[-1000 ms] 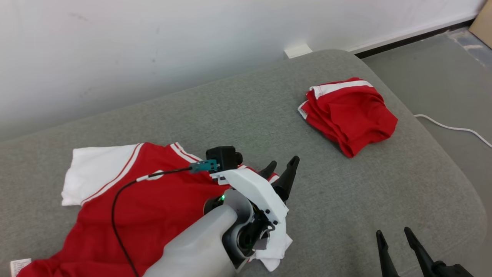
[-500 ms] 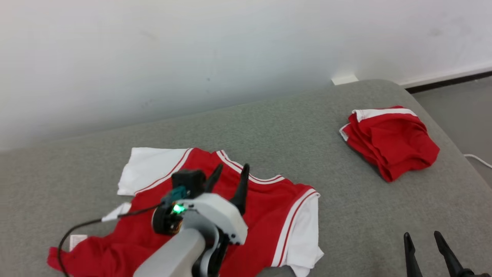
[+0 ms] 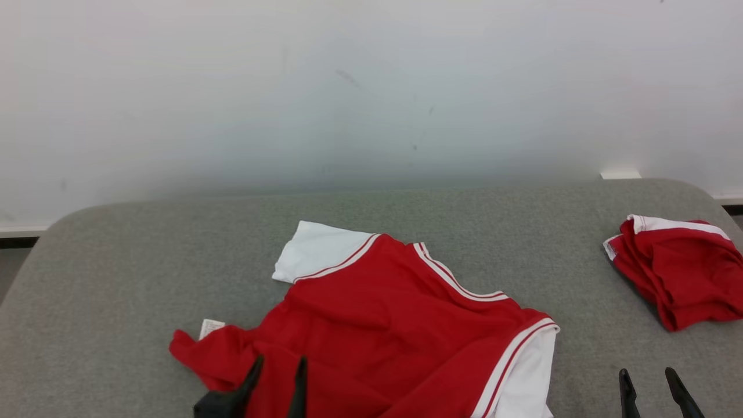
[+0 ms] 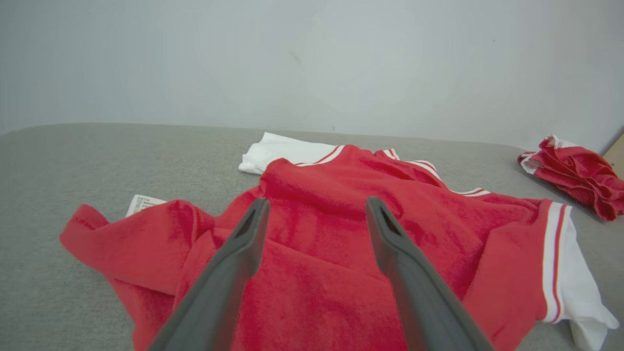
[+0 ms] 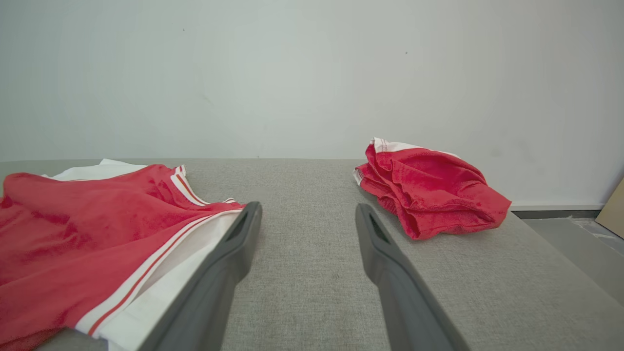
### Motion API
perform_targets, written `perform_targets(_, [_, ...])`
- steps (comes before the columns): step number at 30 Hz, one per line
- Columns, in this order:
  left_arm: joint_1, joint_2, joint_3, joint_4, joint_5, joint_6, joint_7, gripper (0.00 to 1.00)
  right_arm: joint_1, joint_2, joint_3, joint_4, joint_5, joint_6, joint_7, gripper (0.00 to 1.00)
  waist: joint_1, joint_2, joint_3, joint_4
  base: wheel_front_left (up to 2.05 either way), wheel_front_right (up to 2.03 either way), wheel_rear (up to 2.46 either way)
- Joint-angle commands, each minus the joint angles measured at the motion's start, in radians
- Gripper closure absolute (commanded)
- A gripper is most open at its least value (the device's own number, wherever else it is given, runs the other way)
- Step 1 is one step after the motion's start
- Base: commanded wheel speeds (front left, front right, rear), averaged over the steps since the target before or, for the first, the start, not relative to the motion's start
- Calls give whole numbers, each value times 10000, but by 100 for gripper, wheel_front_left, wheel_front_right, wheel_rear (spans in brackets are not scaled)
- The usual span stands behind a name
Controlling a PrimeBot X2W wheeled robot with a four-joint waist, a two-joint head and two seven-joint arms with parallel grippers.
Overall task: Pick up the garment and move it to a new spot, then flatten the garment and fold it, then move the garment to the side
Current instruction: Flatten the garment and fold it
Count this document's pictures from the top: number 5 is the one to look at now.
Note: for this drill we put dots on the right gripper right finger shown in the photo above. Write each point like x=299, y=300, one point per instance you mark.
x=404, y=297

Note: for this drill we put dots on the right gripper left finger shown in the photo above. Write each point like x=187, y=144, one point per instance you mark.
x=214, y=287

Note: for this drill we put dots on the red shorts with white stripes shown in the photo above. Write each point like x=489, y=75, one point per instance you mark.
x=429, y=195

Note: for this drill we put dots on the red and white jersey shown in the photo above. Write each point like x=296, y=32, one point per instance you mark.
x=73, y=234

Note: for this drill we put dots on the beige wooden board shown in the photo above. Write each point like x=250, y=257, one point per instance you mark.
x=614, y=214

